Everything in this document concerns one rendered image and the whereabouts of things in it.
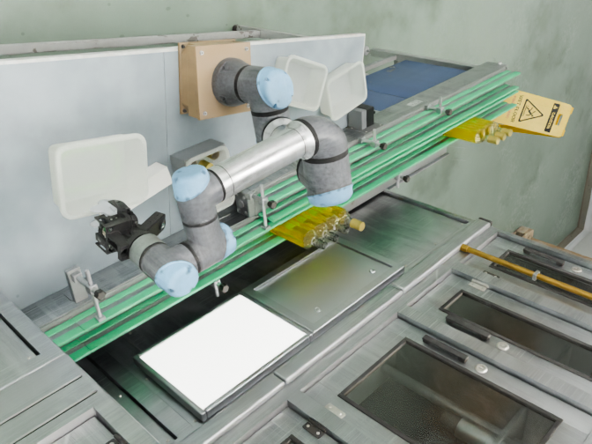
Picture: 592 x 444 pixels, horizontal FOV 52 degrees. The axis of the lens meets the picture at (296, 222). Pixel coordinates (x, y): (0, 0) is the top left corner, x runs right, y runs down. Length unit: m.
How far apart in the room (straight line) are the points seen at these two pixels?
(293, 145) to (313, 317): 0.74
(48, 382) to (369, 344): 0.96
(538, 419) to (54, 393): 1.19
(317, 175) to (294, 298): 0.66
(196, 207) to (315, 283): 0.95
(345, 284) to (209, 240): 0.91
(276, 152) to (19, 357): 0.72
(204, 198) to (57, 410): 0.50
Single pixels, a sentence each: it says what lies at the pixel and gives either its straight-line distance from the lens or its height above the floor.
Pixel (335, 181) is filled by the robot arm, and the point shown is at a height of 1.45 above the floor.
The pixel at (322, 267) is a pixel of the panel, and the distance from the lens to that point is 2.18.
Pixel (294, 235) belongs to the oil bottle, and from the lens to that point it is 2.11.
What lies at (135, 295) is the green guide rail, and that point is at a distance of 1.89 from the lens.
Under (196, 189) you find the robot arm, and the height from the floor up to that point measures 1.43.
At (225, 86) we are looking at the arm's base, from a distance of 1.91.
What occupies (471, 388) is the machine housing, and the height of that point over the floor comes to 1.77.
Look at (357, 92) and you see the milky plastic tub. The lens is 2.57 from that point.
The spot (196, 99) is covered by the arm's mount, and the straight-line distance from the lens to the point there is 1.92.
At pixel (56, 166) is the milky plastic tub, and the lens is 1.41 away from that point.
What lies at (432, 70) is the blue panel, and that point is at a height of 0.57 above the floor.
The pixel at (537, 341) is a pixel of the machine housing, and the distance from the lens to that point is 2.01.
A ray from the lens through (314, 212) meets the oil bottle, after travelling 2.20.
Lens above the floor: 2.35
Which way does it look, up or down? 39 degrees down
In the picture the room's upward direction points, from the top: 114 degrees clockwise
